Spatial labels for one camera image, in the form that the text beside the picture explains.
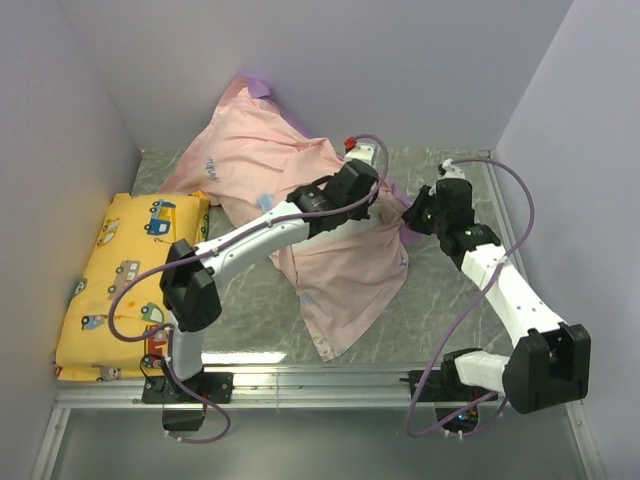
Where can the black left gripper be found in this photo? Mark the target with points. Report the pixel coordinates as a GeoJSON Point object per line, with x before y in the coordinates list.
{"type": "Point", "coordinates": [362, 212]}

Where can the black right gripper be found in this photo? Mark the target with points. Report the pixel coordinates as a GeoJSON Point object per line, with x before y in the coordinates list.
{"type": "Point", "coordinates": [413, 215]}

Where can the pink purple pillowcase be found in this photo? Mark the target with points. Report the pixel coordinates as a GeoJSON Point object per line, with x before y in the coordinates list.
{"type": "Point", "coordinates": [247, 160]}

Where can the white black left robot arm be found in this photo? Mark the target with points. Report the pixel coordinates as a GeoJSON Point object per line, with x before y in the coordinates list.
{"type": "Point", "coordinates": [194, 274]}

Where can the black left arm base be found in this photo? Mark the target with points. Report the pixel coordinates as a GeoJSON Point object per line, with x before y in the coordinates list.
{"type": "Point", "coordinates": [182, 413]}

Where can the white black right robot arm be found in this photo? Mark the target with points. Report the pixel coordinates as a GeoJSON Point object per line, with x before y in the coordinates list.
{"type": "Point", "coordinates": [550, 361]}

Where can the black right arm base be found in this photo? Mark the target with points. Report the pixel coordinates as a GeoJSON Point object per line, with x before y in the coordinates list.
{"type": "Point", "coordinates": [436, 390]}

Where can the yellow cartoon car pillow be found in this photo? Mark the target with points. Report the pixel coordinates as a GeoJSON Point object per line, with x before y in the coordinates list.
{"type": "Point", "coordinates": [136, 235]}

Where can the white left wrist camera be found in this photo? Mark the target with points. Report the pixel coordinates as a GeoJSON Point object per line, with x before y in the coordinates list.
{"type": "Point", "coordinates": [362, 150]}

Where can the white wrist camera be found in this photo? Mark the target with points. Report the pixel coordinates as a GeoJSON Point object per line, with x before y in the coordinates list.
{"type": "Point", "coordinates": [362, 150]}
{"type": "Point", "coordinates": [449, 170]}

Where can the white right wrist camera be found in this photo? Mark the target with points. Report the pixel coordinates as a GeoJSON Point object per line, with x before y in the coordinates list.
{"type": "Point", "coordinates": [449, 170]}

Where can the aluminium frame rail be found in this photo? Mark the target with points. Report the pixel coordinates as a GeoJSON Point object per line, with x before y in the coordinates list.
{"type": "Point", "coordinates": [329, 420]}

